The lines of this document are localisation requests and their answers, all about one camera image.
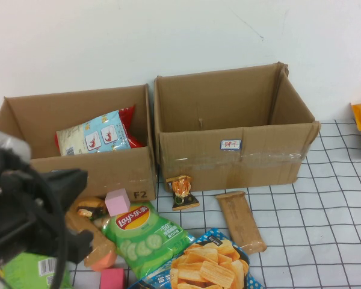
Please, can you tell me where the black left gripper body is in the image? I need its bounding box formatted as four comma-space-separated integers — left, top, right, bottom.
0, 169, 67, 260

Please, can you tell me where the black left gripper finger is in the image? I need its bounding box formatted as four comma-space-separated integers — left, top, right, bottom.
46, 168, 89, 213
63, 229, 94, 263

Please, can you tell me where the shrimp cracker bag blue red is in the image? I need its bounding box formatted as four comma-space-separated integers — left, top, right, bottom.
54, 104, 147, 157

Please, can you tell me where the brown burger print snack pack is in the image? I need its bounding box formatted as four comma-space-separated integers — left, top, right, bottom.
64, 196, 118, 267

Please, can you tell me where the green snack bag with barcode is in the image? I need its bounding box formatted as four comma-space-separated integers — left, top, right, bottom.
1, 252, 72, 289

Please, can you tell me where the small black orange snack packet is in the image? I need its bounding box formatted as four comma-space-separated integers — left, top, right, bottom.
164, 175, 200, 211

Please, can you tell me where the brown foil snack bar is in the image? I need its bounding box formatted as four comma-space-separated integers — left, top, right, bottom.
215, 191, 268, 256

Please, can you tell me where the orange foam block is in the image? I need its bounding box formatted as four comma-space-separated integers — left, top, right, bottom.
90, 250, 117, 271

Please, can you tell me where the open cardboard box marked F2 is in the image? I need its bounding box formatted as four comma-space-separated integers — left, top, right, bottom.
0, 84, 157, 201

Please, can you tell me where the hot pink foam block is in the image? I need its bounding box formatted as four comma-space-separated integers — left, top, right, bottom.
99, 268, 127, 289

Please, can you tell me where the light pink foam cube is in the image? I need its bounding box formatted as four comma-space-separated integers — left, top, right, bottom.
104, 188, 131, 217

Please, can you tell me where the green Lay's cucumber chip bag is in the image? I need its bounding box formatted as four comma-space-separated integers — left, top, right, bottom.
101, 202, 197, 279

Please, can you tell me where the blue dotted potato chip bag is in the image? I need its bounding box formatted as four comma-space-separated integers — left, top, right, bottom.
129, 228, 264, 289

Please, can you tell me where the open cardboard box blue label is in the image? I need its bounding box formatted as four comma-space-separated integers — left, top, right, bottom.
152, 61, 322, 193

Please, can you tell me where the blue rimmed white label sticker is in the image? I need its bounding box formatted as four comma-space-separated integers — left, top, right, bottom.
218, 138, 243, 151

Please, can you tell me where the white black grid tablecloth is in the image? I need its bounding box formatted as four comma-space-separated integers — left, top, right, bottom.
67, 119, 361, 289

